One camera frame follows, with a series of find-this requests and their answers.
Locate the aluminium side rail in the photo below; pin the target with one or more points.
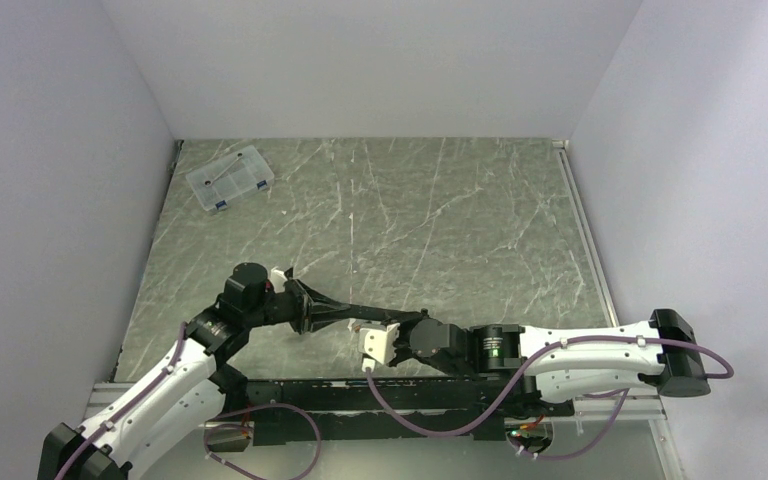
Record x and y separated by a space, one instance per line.
560 152

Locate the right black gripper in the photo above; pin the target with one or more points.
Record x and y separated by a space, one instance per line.
400 355

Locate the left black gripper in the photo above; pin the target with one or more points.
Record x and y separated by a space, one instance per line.
311 310

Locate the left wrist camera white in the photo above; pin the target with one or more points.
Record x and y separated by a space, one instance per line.
278 277

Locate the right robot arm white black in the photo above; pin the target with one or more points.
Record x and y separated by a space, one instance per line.
560 364

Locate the clear plastic organizer box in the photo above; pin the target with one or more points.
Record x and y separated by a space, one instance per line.
228 180

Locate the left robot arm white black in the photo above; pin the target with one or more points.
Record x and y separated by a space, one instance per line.
193 382

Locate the black remote control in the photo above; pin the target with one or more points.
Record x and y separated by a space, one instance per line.
373 314

